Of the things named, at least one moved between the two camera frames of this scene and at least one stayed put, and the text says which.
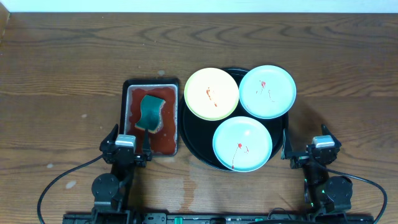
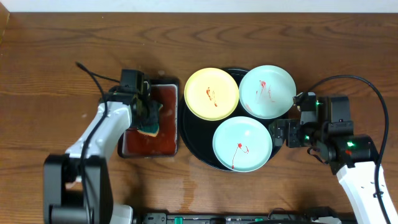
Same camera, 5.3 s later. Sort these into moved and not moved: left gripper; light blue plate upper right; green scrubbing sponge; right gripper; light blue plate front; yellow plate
Moved: left gripper; right gripper
Not moved: green scrubbing sponge; light blue plate upper right; yellow plate; light blue plate front
